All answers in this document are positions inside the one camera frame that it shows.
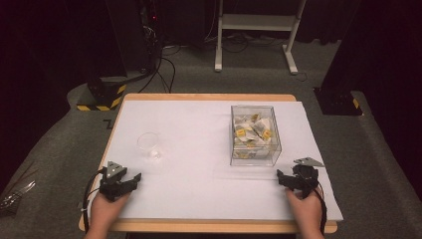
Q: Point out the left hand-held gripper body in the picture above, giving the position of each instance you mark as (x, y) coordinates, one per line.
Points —
(112, 186)

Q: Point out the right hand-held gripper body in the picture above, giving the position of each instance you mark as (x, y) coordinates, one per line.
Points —
(305, 179)

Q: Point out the clear plastic drawer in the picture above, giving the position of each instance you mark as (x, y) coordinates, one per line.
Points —
(265, 161)

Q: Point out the pile of tea bags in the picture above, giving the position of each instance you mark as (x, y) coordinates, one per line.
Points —
(249, 132)

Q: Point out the clear plastic drawer housing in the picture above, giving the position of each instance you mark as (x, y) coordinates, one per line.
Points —
(252, 110)

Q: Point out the person's left hand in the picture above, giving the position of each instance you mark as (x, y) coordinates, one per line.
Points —
(104, 214)

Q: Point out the person's right hand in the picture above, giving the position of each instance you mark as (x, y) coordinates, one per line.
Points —
(307, 212)

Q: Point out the clear glass cup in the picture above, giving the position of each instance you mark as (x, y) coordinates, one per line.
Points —
(148, 142)

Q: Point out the white table mat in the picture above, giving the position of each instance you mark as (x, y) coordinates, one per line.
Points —
(192, 139)

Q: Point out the black yellow striped stand base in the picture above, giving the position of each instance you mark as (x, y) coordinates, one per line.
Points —
(104, 93)

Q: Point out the shiny metal tripod legs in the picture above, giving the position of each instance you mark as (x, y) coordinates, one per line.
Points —
(15, 195)

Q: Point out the wooden table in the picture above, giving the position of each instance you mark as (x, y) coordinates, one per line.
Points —
(205, 97)

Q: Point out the black computer tower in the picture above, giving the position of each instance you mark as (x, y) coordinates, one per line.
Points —
(132, 33)

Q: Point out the black curtain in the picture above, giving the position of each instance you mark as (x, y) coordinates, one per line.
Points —
(381, 49)
(40, 49)

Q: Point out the white metal stand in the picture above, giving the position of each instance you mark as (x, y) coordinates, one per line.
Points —
(255, 22)

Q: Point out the small grey table bracket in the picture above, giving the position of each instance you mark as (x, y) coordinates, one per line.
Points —
(80, 205)

